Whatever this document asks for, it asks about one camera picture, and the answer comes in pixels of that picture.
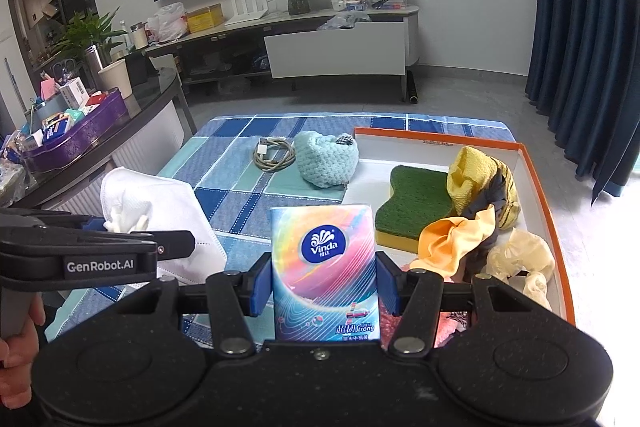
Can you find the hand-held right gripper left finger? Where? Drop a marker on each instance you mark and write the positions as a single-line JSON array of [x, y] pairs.
[[261, 284]]

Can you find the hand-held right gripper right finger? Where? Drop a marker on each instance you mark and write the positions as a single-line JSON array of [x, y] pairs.
[[389, 284]]

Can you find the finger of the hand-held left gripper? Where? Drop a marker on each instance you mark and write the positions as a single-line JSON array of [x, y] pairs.
[[95, 224], [165, 244]]

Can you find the white face mask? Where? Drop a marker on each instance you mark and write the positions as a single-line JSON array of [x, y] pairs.
[[165, 202]]

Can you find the colourful tissue pack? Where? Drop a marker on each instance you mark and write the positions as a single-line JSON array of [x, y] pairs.
[[325, 287]]

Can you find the orange yellow scrunchie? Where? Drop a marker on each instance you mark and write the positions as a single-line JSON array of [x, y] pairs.
[[445, 242]]

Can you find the pink fluffy headband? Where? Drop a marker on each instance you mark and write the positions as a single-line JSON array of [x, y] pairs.
[[450, 319]]

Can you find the dark grey scrunchie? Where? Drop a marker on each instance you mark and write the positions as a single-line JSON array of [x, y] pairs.
[[476, 208]]

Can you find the white box with orange rim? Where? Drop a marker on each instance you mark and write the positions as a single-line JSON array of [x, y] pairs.
[[370, 167]]

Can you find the cream scrunchie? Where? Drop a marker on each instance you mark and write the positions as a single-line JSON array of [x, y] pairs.
[[520, 252]]

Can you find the person's left hand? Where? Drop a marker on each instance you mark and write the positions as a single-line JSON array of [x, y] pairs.
[[17, 357]]

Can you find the green yellow sponge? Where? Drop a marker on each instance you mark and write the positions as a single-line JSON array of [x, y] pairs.
[[415, 202]]

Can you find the purple tray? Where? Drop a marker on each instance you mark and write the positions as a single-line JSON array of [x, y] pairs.
[[85, 132]]

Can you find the blue checked blanket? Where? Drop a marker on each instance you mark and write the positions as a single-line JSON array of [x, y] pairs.
[[240, 187]]

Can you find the red small box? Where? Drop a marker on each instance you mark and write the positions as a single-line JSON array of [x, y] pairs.
[[95, 102]]

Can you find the white printed small box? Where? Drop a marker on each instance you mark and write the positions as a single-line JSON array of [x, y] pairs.
[[75, 93]]

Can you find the yellow striped cloth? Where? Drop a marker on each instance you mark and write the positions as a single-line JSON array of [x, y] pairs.
[[467, 177]]

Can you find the teal knitted headband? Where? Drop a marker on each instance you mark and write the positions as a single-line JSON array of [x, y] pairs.
[[322, 159]]

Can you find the black top coffee table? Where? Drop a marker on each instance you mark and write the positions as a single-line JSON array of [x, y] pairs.
[[150, 92]]

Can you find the white plant pot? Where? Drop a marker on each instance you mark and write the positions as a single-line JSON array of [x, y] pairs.
[[115, 79]]

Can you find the steel tumbler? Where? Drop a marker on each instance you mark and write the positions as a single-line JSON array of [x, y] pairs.
[[94, 64]]

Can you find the black tablet stand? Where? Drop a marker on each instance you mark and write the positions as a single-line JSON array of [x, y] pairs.
[[139, 69]]

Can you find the glass jar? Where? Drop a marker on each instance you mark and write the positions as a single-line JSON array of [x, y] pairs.
[[138, 38]]

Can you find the green leafy houseplant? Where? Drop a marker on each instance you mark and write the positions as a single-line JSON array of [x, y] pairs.
[[87, 32]]

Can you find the black roll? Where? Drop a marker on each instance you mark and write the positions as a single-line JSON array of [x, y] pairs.
[[411, 87]]

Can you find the white plastic bag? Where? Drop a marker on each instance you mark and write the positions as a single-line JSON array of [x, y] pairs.
[[167, 24]]

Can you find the yellow cardboard box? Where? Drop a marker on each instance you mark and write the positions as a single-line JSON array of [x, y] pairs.
[[204, 19]]

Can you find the white TV cabinet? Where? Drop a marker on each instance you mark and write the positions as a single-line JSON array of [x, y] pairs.
[[335, 49]]

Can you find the white router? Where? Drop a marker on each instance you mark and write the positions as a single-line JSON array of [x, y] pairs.
[[252, 14]]

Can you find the clear plastic bag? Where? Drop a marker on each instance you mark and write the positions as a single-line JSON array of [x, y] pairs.
[[345, 21]]

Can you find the dark blue curtain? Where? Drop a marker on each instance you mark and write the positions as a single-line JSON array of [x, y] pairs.
[[575, 32]]

